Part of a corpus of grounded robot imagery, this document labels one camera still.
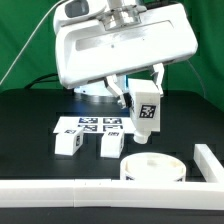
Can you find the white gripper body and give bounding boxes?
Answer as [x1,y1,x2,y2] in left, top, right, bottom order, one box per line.
[55,3,198,89]

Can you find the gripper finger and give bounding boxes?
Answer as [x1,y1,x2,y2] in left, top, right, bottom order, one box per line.
[105,75,131,109]
[153,63,164,96]

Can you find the white round stool seat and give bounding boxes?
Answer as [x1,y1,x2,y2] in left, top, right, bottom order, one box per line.
[120,152,186,182]

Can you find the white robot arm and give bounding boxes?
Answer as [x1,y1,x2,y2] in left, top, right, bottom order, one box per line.
[53,0,198,107]

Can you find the white marker sheet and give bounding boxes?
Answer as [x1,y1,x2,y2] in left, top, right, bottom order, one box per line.
[54,116,135,134]

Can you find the white L-shaped fence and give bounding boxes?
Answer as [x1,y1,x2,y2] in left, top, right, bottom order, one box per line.
[0,144,224,210]

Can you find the white cable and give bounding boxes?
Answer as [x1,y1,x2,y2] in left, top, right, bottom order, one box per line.
[0,0,64,87]

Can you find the black cables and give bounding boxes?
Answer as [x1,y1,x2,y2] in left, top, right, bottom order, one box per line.
[23,71,61,90]

